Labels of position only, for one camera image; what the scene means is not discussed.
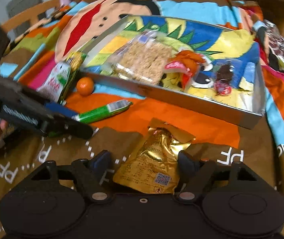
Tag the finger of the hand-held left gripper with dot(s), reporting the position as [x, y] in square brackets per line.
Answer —
[69, 129]
[62, 110]

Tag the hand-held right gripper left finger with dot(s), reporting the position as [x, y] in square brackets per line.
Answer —
[101, 163]

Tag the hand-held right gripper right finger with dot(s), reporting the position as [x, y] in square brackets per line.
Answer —
[188, 165]

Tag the gold foil snack packet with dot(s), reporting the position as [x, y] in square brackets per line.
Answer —
[154, 159]

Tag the green sausage stick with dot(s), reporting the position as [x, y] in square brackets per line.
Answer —
[102, 110]

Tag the green yellow snack packet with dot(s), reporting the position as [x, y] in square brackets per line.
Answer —
[75, 67]

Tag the grey tray with dinosaur drawing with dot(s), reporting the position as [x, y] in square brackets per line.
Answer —
[181, 99]

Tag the dark red meat snack packet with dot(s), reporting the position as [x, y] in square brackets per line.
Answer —
[224, 79]

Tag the orange red snack packet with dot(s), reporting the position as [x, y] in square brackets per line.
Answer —
[186, 64]

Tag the white green snack packet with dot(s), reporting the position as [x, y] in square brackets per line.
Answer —
[52, 84]

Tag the small orange mandarin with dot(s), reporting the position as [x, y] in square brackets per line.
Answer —
[85, 86]

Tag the printed monkey blanket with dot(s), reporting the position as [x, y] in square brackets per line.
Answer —
[206, 134]

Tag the grey door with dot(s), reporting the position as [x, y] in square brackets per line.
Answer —
[27, 0]

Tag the wooden bed rail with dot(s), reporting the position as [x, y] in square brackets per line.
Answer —
[29, 15]

